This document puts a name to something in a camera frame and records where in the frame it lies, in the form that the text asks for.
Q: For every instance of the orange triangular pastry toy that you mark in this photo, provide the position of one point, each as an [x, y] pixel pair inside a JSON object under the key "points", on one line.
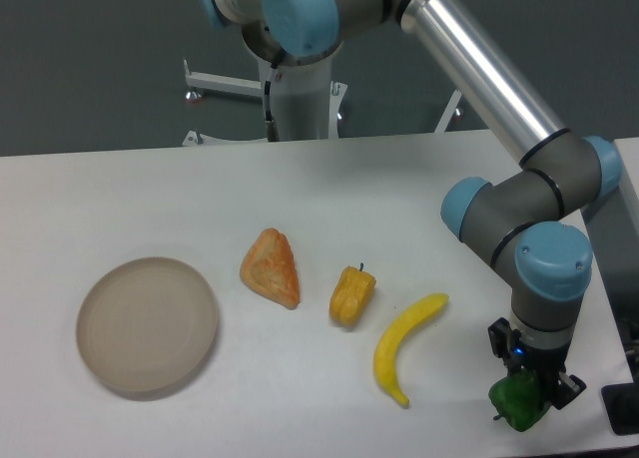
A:
{"points": [[269, 269]]}

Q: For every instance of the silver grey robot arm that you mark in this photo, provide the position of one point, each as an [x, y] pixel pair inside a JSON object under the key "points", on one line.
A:
{"points": [[515, 227]]}

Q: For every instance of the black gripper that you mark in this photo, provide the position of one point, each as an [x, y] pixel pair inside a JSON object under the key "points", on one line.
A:
{"points": [[520, 346]]}

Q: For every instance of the black device at table edge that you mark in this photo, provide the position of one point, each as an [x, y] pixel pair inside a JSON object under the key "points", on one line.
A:
{"points": [[621, 404]]}

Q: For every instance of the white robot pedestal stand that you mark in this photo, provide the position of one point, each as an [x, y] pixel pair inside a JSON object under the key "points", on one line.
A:
{"points": [[377, 83]]}

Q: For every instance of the yellow toy pepper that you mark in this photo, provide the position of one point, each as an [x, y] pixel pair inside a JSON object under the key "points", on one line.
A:
{"points": [[351, 296]]}

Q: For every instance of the yellow toy banana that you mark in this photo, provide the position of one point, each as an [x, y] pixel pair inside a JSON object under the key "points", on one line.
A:
{"points": [[387, 350]]}

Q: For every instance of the beige round plate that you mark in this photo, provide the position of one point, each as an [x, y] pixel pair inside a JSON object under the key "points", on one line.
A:
{"points": [[147, 328]]}

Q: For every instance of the green toy pepper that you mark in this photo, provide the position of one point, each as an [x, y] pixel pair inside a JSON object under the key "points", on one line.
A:
{"points": [[518, 399]]}

